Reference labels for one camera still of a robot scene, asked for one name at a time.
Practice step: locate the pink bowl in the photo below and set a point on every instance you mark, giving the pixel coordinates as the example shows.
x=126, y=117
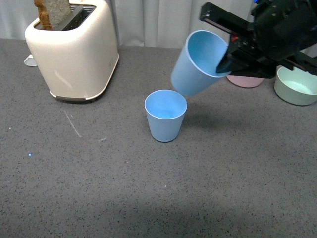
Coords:
x=245, y=82

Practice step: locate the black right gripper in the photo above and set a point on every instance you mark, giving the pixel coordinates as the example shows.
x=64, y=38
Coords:
x=280, y=31

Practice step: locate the blue cup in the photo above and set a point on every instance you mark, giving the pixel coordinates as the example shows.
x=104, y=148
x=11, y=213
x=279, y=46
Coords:
x=195, y=69
x=165, y=113

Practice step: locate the grey toaster lever knob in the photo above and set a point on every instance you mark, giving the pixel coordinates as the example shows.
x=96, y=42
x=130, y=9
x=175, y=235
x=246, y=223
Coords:
x=30, y=61

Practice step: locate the slice of toast bread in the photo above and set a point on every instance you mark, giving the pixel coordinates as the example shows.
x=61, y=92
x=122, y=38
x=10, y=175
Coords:
x=52, y=12

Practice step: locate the cream white toaster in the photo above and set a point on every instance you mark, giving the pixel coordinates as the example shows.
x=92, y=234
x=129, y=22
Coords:
x=78, y=60

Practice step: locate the green bowl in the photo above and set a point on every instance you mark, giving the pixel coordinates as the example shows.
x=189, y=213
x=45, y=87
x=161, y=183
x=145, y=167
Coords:
x=296, y=86

